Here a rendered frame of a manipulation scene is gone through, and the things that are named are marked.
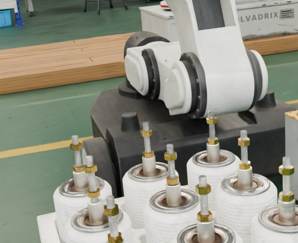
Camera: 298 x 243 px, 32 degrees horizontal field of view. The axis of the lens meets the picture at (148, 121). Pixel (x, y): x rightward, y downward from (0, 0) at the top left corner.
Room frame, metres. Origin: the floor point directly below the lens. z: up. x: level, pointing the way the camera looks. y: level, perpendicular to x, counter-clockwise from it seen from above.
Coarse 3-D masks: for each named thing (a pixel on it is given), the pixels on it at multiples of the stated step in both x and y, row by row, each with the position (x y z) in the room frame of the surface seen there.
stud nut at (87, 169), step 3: (84, 165) 0.67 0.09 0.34; (93, 165) 0.67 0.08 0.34; (96, 165) 0.67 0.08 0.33; (84, 168) 0.66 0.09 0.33; (87, 168) 0.66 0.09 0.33; (90, 168) 0.66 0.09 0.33; (93, 168) 0.66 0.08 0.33; (96, 168) 0.67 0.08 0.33; (87, 171) 0.66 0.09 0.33; (90, 171) 0.66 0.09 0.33; (93, 171) 0.66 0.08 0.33
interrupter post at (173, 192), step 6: (168, 186) 0.69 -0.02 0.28; (174, 186) 0.69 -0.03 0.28; (180, 186) 0.70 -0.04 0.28; (168, 192) 0.69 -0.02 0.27; (174, 192) 0.69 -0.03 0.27; (180, 192) 0.70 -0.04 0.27; (168, 198) 0.70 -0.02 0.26; (174, 198) 0.69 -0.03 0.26; (180, 198) 0.70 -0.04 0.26; (174, 204) 0.69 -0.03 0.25
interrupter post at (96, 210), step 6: (90, 204) 0.66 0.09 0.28; (96, 204) 0.66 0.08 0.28; (102, 204) 0.67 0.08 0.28; (90, 210) 0.66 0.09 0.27; (96, 210) 0.66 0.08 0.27; (102, 210) 0.66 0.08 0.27; (90, 216) 0.66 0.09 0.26; (96, 216) 0.66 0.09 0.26; (102, 216) 0.66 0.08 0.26; (96, 222) 0.66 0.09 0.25
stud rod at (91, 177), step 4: (88, 156) 0.67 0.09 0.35; (88, 160) 0.66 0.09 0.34; (92, 160) 0.67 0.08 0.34; (88, 164) 0.67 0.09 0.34; (92, 164) 0.67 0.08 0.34; (88, 176) 0.67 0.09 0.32; (92, 176) 0.67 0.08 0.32; (92, 180) 0.67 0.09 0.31; (92, 184) 0.67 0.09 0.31; (92, 188) 0.67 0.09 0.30; (96, 188) 0.67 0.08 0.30; (92, 200) 0.67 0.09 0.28; (96, 200) 0.67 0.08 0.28
